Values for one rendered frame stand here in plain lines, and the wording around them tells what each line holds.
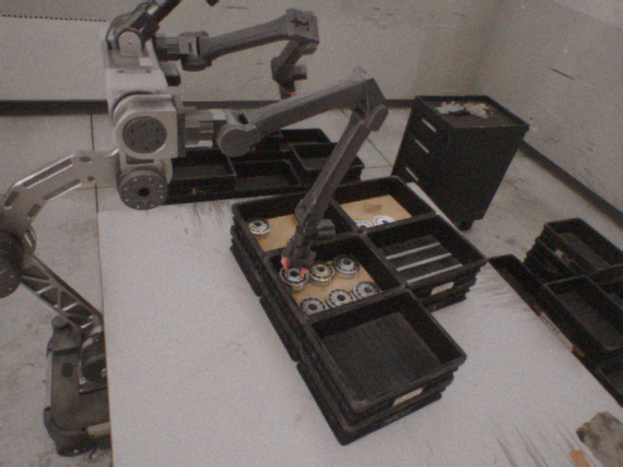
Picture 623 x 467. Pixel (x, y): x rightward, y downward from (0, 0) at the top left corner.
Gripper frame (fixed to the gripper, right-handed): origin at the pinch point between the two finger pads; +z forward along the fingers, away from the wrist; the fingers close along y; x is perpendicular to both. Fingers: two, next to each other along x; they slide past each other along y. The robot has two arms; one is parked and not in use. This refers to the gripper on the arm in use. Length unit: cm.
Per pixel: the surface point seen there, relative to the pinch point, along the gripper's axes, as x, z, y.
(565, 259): -114, 35, -127
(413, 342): 7.1, 4.6, -44.4
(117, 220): -16, 22, 80
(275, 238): -20.6, 6.6, 13.4
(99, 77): -197, 62, 223
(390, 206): -66, 6, -26
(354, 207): -57, 6, -10
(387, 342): 10.6, 4.9, -36.3
